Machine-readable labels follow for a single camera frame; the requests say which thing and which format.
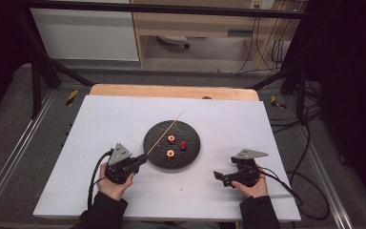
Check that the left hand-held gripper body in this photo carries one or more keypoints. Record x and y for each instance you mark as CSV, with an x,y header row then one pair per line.
x,y
119,168

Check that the white cabinet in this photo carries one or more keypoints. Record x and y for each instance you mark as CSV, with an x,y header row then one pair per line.
x,y
85,35

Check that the wooden skewer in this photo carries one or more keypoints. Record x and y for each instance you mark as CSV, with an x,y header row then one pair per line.
x,y
165,133

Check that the white board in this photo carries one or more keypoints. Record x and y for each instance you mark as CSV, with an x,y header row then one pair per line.
x,y
114,127

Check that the black round plate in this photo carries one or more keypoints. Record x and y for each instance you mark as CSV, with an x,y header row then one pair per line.
x,y
187,159

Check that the wooden table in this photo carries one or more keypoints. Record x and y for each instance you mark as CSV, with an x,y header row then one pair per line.
x,y
171,92

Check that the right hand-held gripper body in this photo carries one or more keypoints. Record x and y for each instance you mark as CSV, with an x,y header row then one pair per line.
x,y
248,175

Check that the person's left hand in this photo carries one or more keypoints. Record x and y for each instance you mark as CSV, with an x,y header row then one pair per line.
x,y
114,189

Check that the aluminium floor rail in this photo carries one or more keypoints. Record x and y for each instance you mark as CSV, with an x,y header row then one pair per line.
x,y
325,178
16,146

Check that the black metal frame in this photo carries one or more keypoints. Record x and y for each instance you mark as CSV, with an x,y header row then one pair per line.
x,y
171,9

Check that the light wooden desk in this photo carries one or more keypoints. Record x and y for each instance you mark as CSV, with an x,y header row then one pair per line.
x,y
197,24

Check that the chair base with wheel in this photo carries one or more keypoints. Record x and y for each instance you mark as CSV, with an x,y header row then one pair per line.
x,y
174,39

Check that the white power strip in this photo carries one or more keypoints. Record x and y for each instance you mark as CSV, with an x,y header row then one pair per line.
x,y
262,4

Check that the person's right hand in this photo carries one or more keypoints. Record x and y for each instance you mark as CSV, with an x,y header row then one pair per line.
x,y
255,191

